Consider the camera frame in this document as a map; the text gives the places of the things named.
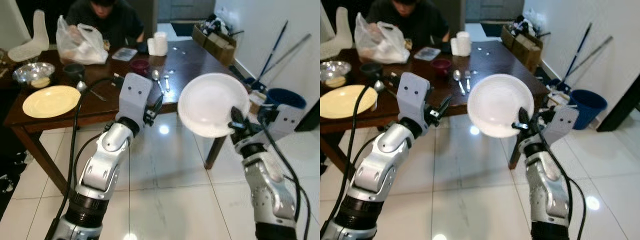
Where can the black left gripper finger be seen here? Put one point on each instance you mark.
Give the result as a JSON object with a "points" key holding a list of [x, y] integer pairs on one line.
{"points": [[444, 106], [158, 105]]}

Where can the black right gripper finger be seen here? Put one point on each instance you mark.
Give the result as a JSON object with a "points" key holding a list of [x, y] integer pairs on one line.
{"points": [[523, 120], [237, 120]]}

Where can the white round plate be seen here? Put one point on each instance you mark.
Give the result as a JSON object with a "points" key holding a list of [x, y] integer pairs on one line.
{"points": [[495, 105], [207, 105]]}

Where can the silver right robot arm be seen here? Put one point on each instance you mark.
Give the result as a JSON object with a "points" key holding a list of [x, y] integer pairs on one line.
{"points": [[547, 190], [267, 190]]}

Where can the dark brown wooden table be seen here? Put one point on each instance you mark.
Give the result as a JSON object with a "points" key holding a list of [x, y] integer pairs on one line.
{"points": [[120, 100], [450, 102]]}

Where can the small metal fork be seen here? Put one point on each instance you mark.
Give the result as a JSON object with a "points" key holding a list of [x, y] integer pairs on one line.
{"points": [[167, 82], [468, 81]]}

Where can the maroon bowl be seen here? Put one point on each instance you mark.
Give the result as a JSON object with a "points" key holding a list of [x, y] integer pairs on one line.
{"points": [[441, 66], [140, 66]]}

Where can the blue plastic bucket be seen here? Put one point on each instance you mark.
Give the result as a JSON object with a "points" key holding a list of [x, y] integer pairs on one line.
{"points": [[285, 102], [589, 107]]}

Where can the short white container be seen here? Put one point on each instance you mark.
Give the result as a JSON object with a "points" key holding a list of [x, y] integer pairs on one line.
{"points": [[454, 47], [151, 47]]}

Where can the tall white cup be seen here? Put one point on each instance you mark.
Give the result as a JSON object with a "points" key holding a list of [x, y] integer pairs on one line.
{"points": [[161, 44], [464, 44]]}

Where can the cardboard box with clutter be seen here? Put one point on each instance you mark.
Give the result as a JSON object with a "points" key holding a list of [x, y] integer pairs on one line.
{"points": [[217, 42], [525, 45]]}

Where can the dark grey bowl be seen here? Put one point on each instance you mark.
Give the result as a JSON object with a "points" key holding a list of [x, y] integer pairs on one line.
{"points": [[74, 71], [371, 70]]}

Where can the pale yellow round plate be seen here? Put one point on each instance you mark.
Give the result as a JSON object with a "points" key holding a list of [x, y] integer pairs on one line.
{"points": [[50, 101], [347, 101]]}

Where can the white plastic bag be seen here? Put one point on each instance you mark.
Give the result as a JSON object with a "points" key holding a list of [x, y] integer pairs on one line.
{"points": [[382, 45], [82, 47]]}

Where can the person in dark shirt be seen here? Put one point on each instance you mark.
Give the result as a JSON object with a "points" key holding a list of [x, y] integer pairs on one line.
{"points": [[415, 22], [110, 22]]}

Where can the silver metal bowl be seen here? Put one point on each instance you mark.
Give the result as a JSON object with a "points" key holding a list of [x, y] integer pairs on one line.
{"points": [[32, 72], [335, 71]]}

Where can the white plastic chair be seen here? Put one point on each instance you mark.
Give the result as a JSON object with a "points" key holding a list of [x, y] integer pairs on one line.
{"points": [[35, 42], [340, 37]]}

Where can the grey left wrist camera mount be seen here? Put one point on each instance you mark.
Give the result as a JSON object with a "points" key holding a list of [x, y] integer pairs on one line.
{"points": [[412, 97], [134, 97]]}

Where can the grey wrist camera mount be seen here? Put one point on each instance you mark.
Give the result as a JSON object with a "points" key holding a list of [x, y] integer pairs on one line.
{"points": [[560, 122], [134, 97], [285, 120], [412, 97]]}

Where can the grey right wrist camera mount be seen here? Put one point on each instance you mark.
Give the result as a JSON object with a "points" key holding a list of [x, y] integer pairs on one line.
{"points": [[560, 122], [285, 120]]}

